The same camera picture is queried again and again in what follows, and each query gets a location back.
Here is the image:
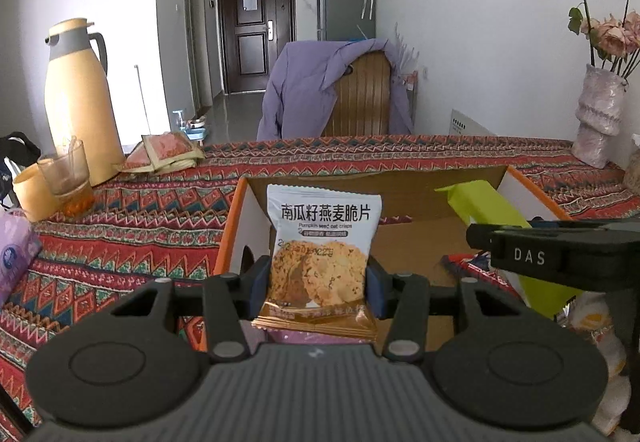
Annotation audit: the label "purple tissue pack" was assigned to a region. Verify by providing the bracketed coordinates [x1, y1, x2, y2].
[0, 209, 43, 305]

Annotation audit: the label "dark brown door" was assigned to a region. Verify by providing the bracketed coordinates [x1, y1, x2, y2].
[216, 0, 295, 96]

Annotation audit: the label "black bag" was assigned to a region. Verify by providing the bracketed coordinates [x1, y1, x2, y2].
[0, 132, 42, 210]

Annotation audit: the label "grey interior door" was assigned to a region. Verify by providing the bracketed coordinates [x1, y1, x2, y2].
[184, 0, 207, 115]

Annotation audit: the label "yellow cup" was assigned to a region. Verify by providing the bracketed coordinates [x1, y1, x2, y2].
[12, 163, 58, 223]

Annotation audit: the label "clear drinking glass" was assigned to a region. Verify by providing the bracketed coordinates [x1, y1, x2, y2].
[37, 138, 96, 215]

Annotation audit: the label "yellow thermos jug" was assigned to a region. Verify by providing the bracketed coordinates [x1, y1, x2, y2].
[44, 17, 126, 187]

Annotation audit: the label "thin white pole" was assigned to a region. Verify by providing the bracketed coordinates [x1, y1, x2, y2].
[134, 65, 152, 135]

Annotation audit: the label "orange cardboard box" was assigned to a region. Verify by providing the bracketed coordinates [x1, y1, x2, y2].
[175, 165, 576, 358]

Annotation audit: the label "pale spoon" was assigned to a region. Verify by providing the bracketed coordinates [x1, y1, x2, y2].
[64, 135, 80, 193]

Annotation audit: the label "glass jar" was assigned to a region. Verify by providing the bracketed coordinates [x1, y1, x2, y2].
[622, 162, 640, 209]

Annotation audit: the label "white printed clothing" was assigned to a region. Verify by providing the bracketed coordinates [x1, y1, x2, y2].
[555, 289, 632, 438]

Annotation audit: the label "pink snack packet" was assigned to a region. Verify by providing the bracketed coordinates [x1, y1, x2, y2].
[265, 328, 376, 348]

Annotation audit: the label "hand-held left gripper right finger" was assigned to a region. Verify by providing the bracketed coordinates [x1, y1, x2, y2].
[367, 261, 523, 364]

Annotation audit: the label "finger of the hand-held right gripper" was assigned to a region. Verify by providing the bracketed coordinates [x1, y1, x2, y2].
[466, 222, 531, 255]
[530, 218, 640, 235]

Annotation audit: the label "dried pink roses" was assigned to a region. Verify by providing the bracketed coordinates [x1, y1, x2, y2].
[549, 0, 640, 78]

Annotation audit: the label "white cookie snack packet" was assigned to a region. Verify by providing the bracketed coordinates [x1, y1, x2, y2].
[251, 183, 383, 339]

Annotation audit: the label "pink wrapped vase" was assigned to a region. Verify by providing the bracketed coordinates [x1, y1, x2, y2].
[571, 64, 630, 169]

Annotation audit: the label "stack of red sachets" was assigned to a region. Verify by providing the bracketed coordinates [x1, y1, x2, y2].
[117, 132, 207, 174]

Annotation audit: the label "red snack packet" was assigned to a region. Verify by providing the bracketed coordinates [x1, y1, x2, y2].
[442, 251, 523, 295]

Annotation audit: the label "lime green snack packet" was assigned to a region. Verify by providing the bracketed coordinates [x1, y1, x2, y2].
[434, 179, 583, 320]

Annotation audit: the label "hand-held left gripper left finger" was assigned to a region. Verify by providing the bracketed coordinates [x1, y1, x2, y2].
[115, 256, 274, 364]

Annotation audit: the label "wooden chair with purple jacket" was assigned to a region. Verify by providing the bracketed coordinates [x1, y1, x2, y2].
[256, 37, 416, 140]

